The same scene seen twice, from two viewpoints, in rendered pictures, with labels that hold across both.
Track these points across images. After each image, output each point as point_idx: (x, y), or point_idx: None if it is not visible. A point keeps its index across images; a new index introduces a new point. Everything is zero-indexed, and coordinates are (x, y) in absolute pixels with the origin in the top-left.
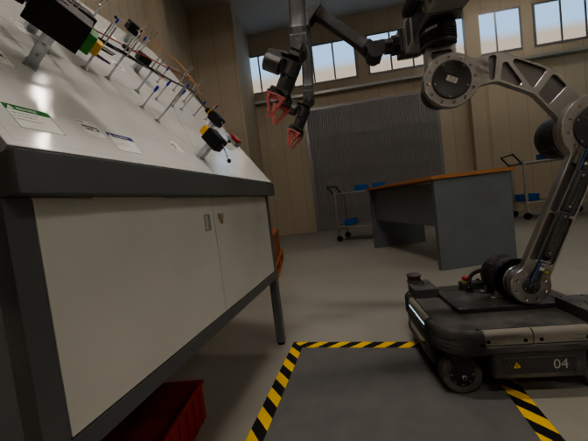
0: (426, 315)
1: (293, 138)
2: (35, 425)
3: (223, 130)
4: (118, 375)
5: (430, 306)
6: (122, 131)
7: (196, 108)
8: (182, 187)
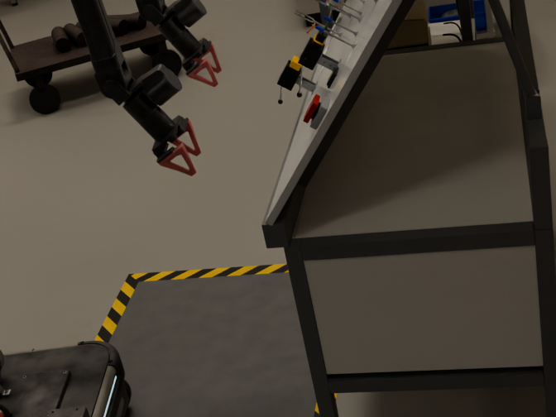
0: (107, 371)
1: (184, 144)
2: None
3: (342, 84)
4: None
5: (88, 392)
6: (332, 40)
7: (372, 17)
8: None
